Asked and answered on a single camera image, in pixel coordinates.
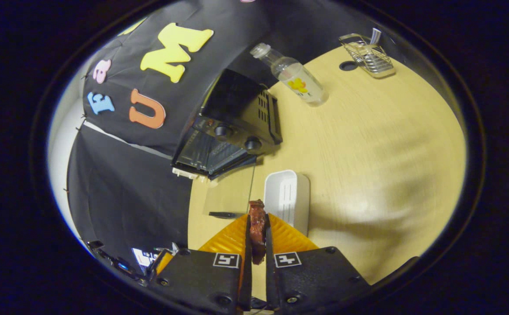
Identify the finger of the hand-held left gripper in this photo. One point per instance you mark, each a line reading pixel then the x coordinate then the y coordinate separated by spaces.
pixel 163 262

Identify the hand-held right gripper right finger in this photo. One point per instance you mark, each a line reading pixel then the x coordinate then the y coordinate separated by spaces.
pixel 270 284

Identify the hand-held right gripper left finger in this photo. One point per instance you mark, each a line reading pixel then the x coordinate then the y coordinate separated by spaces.
pixel 246 284

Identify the brown meat piece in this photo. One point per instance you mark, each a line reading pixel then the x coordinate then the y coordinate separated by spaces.
pixel 257 227

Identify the black electric oven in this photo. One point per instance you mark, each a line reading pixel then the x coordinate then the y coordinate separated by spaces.
pixel 236 113

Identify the equipment with blue lights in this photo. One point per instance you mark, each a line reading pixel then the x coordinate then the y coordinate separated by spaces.
pixel 121 264

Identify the white plastic tray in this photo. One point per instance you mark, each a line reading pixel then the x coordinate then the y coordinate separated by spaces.
pixel 287 197

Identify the white divided dish with beans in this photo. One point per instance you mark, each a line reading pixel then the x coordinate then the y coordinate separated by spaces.
pixel 188 173

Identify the clear bottle with yellow label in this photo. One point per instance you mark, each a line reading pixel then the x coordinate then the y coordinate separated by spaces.
pixel 298 81

